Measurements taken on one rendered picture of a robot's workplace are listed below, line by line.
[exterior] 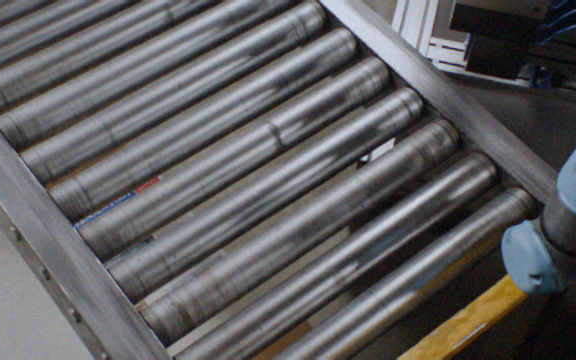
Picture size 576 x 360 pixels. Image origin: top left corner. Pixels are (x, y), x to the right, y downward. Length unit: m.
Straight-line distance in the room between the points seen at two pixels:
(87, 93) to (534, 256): 0.58
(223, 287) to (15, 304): 0.99
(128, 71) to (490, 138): 0.46
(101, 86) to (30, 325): 0.83
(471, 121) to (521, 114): 0.82
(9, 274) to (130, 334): 1.02
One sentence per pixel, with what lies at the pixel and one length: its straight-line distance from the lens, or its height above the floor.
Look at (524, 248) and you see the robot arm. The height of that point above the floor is 0.91.
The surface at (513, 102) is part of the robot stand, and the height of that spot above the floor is 0.21.
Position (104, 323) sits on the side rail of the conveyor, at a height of 0.80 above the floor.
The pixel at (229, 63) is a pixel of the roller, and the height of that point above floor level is 0.80.
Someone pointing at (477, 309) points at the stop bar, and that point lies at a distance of 0.99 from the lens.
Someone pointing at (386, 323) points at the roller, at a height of 0.79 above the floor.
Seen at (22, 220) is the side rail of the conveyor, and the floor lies 0.80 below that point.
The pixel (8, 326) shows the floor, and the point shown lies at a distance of 1.92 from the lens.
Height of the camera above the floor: 1.68
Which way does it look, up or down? 55 degrees down
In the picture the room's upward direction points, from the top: 4 degrees clockwise
